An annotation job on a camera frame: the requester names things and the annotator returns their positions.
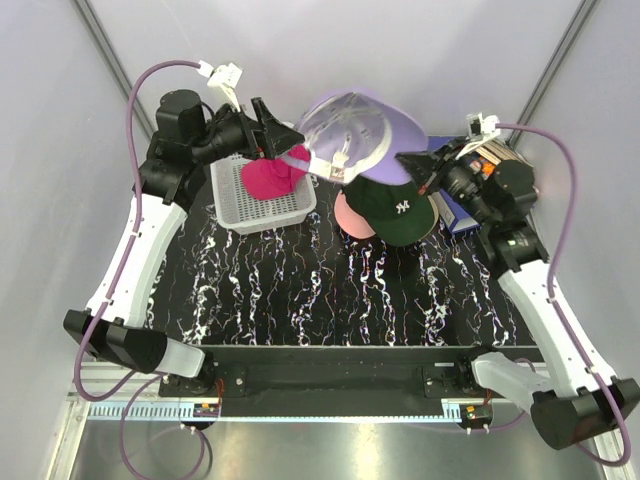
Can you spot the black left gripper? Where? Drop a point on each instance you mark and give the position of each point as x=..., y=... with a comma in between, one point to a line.
x=270, y=136

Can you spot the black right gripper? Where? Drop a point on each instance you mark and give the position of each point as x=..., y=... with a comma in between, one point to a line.
x=429, y=169

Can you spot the dark green cap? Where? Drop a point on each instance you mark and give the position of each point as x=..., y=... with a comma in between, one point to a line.
x=397, y=213

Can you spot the lavender baseball cap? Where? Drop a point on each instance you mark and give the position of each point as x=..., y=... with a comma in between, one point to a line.
x=350, y=134

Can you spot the light pink baseball cap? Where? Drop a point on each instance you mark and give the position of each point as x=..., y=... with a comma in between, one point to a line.
x=350, y=221

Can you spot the beige baseball cap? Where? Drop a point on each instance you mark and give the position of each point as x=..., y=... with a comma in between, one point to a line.
x=433, y=217

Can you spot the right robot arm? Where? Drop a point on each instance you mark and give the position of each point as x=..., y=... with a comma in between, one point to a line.
x=581, y=397

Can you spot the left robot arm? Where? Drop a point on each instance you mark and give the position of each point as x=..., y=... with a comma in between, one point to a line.
x=110, y=327

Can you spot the orange paperback book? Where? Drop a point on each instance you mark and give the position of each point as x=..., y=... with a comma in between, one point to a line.
x=482, y=166

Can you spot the tan paperback book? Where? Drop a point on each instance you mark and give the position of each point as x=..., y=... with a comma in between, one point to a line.
x=495, y=151

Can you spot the white plastic basket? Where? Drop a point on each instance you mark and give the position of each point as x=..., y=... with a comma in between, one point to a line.
x=237, y=210

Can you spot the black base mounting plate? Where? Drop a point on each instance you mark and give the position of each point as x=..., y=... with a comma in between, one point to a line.
x=328, y=383

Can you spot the blue ring binder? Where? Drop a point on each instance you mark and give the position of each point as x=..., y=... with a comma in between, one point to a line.
x=452, y=215

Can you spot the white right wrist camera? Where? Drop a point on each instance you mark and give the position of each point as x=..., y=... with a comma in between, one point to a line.
x=481, y=129

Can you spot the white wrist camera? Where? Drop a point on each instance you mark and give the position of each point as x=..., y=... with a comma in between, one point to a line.
x=481, y=129
x=222, y=82

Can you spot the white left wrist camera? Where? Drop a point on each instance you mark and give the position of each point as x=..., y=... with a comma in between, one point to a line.
x=222, y=82

